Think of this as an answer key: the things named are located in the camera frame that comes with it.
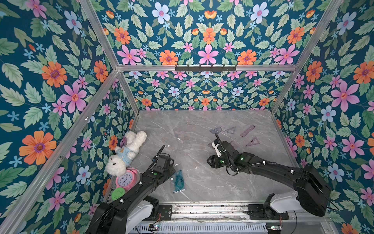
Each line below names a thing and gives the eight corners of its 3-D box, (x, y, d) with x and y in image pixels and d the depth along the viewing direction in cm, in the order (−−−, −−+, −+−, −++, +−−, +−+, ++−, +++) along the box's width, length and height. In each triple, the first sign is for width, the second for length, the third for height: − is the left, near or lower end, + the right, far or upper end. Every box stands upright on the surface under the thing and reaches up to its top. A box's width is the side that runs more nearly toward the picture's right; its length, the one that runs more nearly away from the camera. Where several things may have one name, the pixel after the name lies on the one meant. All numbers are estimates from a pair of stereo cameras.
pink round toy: (115, 190, 83) (112, 188, 80) (122, 170, 90) (120, 167, 88) (134, 190, 83) (131, 188, 80) (139, 170, 90) (137, 167, 88)
